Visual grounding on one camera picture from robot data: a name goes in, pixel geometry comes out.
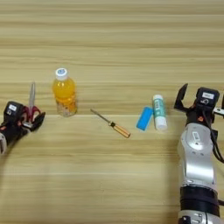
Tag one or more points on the left gripper labelled black box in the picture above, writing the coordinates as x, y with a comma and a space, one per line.
13, 110

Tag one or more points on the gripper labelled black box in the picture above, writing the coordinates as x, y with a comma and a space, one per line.
13, 110
207, 96

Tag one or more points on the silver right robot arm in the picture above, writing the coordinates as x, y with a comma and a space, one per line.
197, 163

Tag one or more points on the blue eraser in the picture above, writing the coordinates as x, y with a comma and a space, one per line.
145, 119

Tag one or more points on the right gripper labelled black box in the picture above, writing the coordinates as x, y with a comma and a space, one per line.
207, 96

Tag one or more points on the orange juice bottle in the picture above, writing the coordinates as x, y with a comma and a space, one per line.
64, 93

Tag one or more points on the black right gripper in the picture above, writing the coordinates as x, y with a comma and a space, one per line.
192, 115

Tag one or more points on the white green glue stick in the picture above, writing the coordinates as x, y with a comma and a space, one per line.
159, 112

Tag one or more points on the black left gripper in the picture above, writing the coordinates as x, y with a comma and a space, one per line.
13, 131

